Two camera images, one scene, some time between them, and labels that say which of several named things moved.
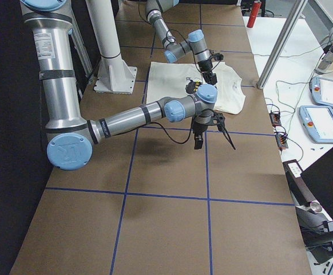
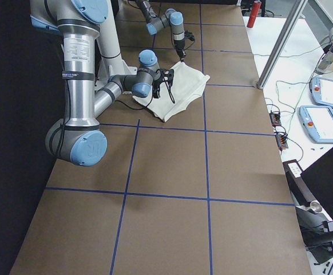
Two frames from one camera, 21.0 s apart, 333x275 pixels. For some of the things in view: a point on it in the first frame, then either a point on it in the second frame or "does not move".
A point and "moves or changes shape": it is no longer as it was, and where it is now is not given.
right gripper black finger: (198, 141) to (155, 92)
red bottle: (256, 7) does not move
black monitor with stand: (321, 197) does not move
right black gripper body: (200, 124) to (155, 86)
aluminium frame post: (280, 44) does not move
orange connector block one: (275, 119) does not move
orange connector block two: (281, 140) does not move
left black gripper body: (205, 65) to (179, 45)
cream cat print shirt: (166, 79) moves or changes shape
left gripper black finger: (214, 79) to (181, 54)
